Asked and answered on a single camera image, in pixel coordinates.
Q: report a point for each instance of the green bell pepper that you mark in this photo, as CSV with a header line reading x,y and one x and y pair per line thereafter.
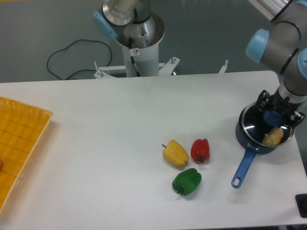
x,y
187,181

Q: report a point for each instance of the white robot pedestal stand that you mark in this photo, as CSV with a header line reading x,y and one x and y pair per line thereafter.
x,y
140,46

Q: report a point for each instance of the dark blue saucepan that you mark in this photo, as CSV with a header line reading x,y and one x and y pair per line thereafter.
x,y
251,150

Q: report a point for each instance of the red bell pepper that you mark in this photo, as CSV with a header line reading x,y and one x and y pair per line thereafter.
x,y
200,150

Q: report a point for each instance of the beige toy bread piece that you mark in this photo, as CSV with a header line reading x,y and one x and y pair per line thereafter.
x,y
274,137

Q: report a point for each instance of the glass lid blue knob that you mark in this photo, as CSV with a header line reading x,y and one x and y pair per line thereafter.
x,y
255,124

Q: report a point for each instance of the yellow woven basket tray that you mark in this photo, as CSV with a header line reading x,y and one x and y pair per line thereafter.
x,y
21,128

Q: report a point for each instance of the yellow bell pepper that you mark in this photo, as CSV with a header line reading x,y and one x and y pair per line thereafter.
x,y
175,154

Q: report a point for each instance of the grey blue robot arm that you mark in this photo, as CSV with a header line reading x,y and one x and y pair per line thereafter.
x,y
276,48

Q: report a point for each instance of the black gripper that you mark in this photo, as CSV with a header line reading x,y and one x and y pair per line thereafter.
x,y
286,107

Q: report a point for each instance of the black device at table edge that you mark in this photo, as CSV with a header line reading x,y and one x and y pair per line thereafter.
x,y
301,201

